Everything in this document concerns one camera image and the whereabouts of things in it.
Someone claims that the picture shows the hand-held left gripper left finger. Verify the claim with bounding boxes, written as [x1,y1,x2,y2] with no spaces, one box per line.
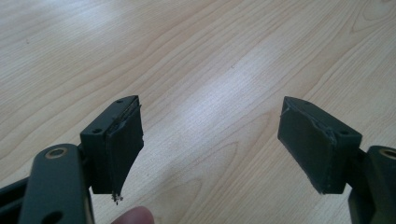
[79,94,145,205]

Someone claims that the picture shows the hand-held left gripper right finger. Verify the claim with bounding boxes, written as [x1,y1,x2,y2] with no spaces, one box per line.
[276,95,363,196]

